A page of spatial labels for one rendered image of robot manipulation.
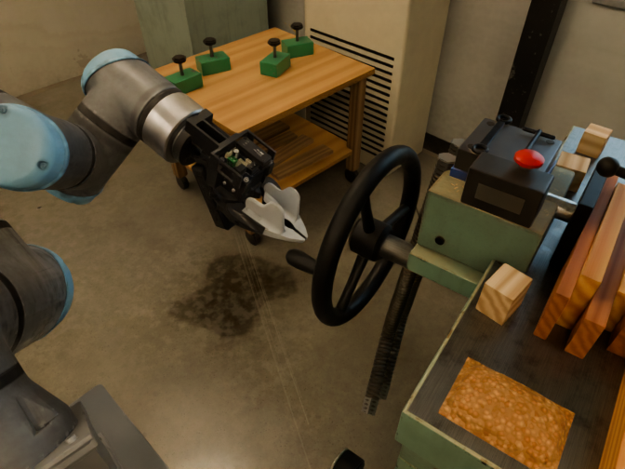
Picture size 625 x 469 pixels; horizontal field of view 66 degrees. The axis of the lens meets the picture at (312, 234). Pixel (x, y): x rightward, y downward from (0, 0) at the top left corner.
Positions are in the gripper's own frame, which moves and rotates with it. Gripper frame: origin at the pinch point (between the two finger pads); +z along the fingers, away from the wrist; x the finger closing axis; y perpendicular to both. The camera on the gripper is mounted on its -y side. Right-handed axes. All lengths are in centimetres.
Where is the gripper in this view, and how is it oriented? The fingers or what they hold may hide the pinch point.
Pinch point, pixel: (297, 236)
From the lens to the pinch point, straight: 65.2
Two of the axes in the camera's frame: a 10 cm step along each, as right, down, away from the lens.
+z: 7.7, 6.2, -1.6
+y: 2.8, -5.4, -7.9
